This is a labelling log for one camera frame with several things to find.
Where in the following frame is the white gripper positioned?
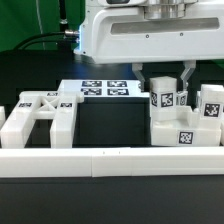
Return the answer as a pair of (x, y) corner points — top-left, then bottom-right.
(83, 0), (224, 92)

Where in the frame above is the white chair seat part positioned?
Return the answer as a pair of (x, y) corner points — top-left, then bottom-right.
(150, 106), (221, 147)

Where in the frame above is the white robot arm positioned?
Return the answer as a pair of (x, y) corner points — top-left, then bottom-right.
(74, 0), (224, 88)

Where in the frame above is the tagged white cube nut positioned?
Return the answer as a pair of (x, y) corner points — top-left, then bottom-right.
(177, 91), (188, 106)

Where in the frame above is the white right fence piece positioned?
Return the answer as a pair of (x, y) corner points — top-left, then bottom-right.
(220, 120), (224, 147)

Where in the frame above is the white fence piece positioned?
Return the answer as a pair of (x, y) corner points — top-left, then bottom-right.
(220, 120), (224, 147)
(0, 106), (5, 130)

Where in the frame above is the white left fence piece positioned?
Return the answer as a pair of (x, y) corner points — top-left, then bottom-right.
(0, 106), (5, 130)

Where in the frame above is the white marker base plate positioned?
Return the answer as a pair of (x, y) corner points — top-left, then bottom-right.
(58, 80), (149, 98)

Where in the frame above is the white front fence rail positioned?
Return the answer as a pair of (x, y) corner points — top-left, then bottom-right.
(0, 147), (224, 178)

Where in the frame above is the black cable with connector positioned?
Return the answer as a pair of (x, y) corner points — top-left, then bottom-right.
(13, 29), (81, 51)

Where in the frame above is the white chair back frame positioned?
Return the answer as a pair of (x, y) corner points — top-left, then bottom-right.
(0, 91), (84, 149)

